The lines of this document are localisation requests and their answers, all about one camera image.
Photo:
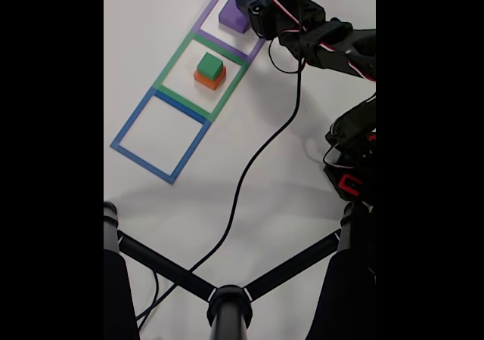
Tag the large purple cube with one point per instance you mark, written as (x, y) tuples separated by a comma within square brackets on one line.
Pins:
[(230, 17)]

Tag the green cube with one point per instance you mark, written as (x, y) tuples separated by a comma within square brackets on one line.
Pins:
[(210, 65)]

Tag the orange cube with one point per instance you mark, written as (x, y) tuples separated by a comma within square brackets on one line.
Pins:
[(208, 83)]

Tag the red table clamp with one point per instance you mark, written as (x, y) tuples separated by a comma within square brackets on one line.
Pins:
[(348, 183)]

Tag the black tripod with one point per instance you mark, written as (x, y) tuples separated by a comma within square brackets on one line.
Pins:
[(228, 317)]

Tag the purple square frame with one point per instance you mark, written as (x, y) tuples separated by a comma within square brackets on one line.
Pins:
[(221, 44)]

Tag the green square frame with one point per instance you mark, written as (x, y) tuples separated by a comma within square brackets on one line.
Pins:
[(174, 59)]

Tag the blue square frame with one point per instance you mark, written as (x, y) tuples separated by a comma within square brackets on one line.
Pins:
[(132, 118)]

